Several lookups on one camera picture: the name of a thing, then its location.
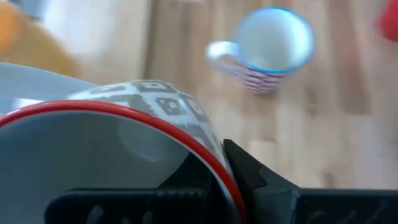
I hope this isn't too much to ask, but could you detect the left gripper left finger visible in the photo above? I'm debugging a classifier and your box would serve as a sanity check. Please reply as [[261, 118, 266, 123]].
[[45, 154, 237, 224]]

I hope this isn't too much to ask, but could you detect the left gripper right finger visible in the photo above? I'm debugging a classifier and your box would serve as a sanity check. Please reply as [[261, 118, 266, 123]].
[[223, 139, 398, 224]]

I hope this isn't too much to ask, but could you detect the grey patterned mug red rim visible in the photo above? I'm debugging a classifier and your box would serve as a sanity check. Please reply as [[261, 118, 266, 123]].
[[0, 62, 248, 224]]

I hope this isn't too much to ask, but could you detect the red patterned mug blue rim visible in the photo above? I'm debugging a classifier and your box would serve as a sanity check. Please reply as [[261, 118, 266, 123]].
[[205, 6, 317, 95]]

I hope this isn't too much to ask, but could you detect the plain red mug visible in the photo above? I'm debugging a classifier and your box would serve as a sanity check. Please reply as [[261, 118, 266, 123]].
[[377, 0, 398, 42]]

